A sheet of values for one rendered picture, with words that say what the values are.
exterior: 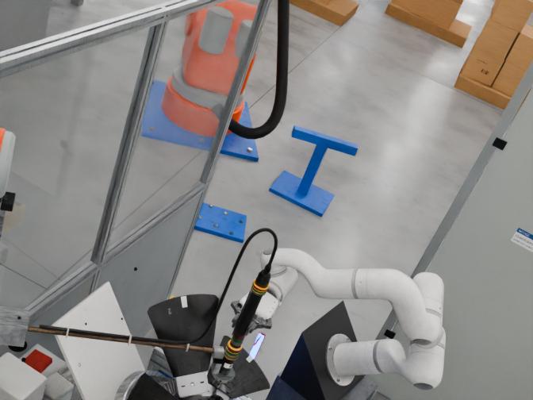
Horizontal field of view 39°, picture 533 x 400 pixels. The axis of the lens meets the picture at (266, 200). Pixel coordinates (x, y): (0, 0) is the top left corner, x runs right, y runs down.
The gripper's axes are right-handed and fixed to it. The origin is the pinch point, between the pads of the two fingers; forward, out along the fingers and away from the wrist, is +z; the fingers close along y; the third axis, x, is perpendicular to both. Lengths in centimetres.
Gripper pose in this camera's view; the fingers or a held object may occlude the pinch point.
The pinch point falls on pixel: (243, 324)
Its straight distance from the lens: 213.0
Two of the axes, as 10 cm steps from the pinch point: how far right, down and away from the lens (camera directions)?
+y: -8.5, -4.8, 2.1
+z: -4.1, 3.7, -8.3
